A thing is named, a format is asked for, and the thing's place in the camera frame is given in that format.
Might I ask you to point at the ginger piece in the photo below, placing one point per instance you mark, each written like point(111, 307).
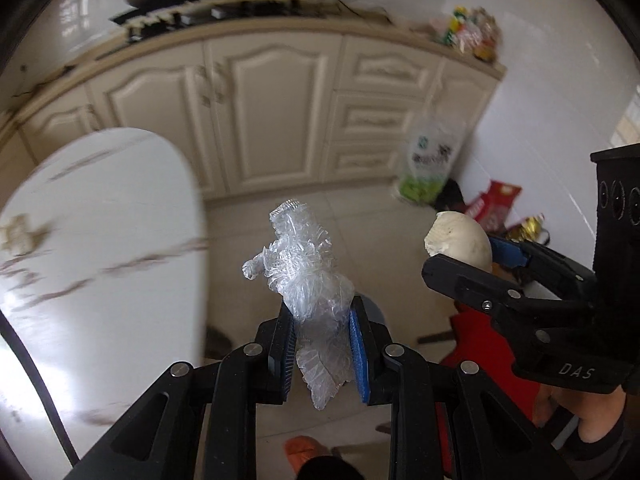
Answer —
point(20, 235)

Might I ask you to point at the clear plastic wrap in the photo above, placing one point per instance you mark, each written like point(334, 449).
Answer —
point(305, 280)

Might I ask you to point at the person's right forearm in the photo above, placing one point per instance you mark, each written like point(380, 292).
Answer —
point(610, 460)

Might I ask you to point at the cream base kitchen cabinets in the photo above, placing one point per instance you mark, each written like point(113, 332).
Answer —
point(275, 110)

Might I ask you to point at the person's right hand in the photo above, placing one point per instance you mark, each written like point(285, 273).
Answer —
point(595, 415)

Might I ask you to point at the round white marble table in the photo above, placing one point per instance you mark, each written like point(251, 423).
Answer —
point(100, 210)

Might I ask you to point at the black gas stove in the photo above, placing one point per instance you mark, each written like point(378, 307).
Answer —
point(225, 10)

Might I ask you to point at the person's leg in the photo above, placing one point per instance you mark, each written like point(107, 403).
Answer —
point(330, 470)

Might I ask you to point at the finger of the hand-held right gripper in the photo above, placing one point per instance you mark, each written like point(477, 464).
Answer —
point(510, 252)
point(465, 282)

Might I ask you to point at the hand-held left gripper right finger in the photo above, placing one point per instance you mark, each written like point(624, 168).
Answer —
point(357, 357)

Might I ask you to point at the red rice bag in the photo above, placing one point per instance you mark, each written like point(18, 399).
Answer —
point(495, 205)

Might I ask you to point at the cluster of condiment bottles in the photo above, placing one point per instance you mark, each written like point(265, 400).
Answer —
point(467, 32)

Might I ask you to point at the person's orange slipper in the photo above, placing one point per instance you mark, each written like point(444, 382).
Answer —
point(307, 450)

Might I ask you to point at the clear rice bag green print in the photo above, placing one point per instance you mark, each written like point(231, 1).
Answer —
point(430, 160)

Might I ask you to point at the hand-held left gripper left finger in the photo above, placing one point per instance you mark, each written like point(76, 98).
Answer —
point(286, 357)

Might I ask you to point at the red plastic stool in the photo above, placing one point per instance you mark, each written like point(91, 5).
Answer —
point(475, 355)

